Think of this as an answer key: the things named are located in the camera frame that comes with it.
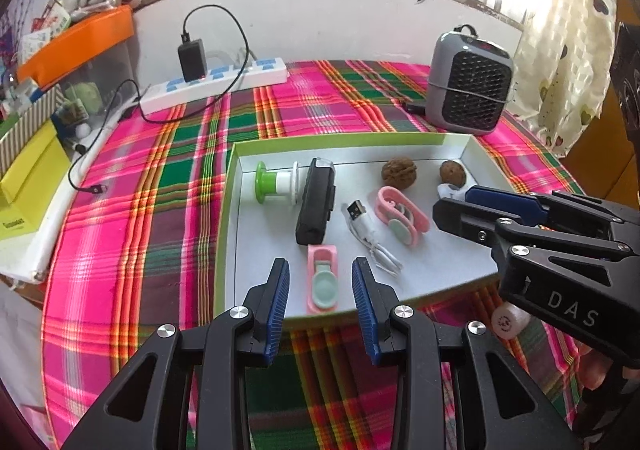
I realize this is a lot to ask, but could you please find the black charger adapter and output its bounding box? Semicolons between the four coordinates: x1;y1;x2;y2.
177;39;207;81

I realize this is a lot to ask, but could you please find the green toy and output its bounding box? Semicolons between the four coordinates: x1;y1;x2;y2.
64;81;103;115

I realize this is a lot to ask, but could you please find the black charger cable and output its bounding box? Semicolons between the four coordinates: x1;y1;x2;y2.
67;5;251;194

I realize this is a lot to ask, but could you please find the brown walnut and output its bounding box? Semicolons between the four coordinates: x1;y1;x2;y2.
381;157;417;190
439;160;467;187

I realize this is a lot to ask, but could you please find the dark panel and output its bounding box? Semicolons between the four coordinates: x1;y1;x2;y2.
610;22;640;131

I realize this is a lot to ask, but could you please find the striped green white box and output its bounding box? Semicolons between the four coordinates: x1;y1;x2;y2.
0;85;63;176

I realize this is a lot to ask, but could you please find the pink cable winder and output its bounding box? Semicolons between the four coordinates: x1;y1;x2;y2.
375;186;431;247

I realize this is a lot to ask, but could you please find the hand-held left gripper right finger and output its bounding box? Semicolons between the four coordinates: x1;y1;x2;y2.
351;256;576;450

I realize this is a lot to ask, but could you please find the plaid blanket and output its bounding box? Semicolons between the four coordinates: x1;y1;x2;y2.
42;59;593;450

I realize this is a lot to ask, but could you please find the pink clip with mint pad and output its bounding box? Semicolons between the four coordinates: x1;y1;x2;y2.
306;244;341;315

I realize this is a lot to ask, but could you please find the clear bin with orange lid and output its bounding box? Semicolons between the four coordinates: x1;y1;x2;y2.
17;5;136;131

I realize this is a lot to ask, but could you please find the green white cardboard box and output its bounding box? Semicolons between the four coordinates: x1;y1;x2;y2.
215;131;506;322

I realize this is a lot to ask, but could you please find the green white spool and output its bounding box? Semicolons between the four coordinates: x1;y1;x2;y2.
255;160;301;205

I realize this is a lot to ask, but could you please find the grey space heater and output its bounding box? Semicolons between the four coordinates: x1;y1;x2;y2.
425;27;516;135

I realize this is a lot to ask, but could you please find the white usb cable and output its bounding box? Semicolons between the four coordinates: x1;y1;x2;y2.
341;200;405;277

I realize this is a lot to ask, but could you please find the black bike light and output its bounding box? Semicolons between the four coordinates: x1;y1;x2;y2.
295;157;337;246

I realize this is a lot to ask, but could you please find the brown wooden furniture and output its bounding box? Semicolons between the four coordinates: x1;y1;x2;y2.
562;95;640;211

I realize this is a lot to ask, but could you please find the white ribbed cap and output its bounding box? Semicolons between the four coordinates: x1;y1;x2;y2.
490;301;530;342

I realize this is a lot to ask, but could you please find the person's right hand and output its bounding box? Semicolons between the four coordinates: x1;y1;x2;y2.
581;350;616;392

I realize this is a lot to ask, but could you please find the cream printed curtain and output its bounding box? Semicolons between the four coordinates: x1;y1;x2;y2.
512;0;621;156

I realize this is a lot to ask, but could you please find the pile of colourful packets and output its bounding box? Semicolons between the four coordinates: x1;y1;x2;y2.
15;0;71;61

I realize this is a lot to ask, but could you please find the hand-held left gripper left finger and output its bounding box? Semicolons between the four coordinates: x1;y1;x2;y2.
60;257;291;450

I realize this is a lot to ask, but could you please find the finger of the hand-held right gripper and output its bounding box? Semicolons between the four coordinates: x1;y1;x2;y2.
464;185;640;251
431;196;640;292

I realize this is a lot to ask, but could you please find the white power strip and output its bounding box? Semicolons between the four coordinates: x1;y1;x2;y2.
139;57;290;115

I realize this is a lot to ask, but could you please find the yellow cardboard box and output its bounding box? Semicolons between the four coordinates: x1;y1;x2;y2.
0;122;71;236

